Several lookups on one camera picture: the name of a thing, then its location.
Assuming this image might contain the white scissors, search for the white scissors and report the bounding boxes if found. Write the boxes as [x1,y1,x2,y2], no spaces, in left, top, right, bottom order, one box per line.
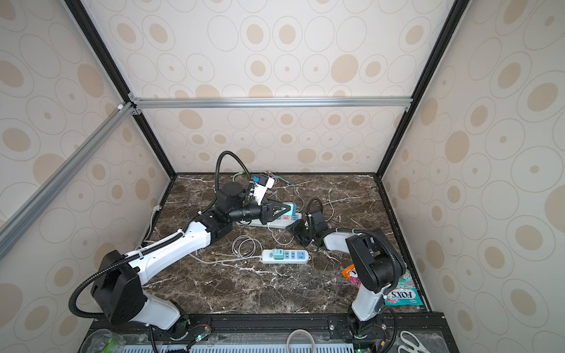
[397,330,431,353]

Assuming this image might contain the clear plastic cup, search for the clear plastic cup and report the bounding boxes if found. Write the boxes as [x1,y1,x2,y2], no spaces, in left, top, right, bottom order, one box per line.
[79,329,126,353]

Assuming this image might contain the orange Fox's candy bag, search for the orange Fox's candy bag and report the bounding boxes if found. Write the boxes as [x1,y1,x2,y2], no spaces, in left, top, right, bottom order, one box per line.
[341,264,360,287]

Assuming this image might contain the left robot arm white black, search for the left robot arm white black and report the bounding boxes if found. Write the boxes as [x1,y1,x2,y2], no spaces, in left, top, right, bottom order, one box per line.
[69,182,291,330]

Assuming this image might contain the long white power strip pastel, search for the long white power strip pastel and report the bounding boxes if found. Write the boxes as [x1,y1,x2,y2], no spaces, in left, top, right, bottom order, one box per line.
[238,202,302,229]

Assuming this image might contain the short white power strip blue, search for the short white power strip blue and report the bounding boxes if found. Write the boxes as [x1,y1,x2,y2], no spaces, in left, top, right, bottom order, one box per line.
[260,249,310,265]

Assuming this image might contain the white usb cable bundle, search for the white usb cable bundle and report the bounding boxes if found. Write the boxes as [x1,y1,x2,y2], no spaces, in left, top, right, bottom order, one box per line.
[231,189,336,259]

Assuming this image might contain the silver aluminium rail diagonal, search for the silver aluminium rail diagonal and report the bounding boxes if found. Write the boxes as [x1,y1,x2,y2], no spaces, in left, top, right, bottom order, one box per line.
[1,102,135,257]

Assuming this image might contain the grey looped cable front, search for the grey looped cable front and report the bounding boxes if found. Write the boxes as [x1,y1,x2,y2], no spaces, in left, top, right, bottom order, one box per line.
[286,329,317,353]

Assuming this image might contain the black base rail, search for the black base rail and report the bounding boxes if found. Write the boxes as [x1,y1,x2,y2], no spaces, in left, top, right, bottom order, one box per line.
[87,312,458,352]

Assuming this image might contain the green Fox's candy bag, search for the green Fox's candy bag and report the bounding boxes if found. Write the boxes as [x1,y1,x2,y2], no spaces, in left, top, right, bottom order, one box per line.
[385,270,423,306]

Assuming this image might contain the teal charger plug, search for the teal charger plug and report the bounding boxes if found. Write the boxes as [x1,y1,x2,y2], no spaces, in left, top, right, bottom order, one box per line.
[284,202,297,216]
[272,249,285,260]

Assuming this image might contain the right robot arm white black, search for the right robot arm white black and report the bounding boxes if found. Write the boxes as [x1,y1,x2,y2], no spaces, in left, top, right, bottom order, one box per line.
[285,212,406,324]

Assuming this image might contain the silver aluminium rail horizontal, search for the silver aluminium rail horizontal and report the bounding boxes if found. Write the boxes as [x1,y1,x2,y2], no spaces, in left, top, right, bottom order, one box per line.
[133,96,412,109]

